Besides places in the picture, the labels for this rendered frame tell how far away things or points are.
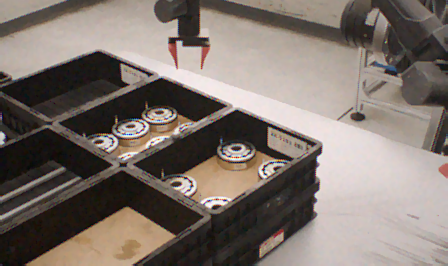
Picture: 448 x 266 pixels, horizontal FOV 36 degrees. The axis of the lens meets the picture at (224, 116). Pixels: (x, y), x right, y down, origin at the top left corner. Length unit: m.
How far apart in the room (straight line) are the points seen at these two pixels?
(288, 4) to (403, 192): 3.04
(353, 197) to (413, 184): 0.19
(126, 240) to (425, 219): 0.79
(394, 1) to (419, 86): 0.17
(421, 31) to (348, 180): 0.88
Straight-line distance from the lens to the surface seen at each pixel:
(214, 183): 1.75
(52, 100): 2.22
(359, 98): 3.73
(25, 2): 5.14
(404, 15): 1.23
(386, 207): 1.93
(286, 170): 1.63
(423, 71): 1.14
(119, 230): 1.62
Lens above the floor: 1.82
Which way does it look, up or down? 29 degrees down
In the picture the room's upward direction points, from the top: 1 degrees counter-clockwise
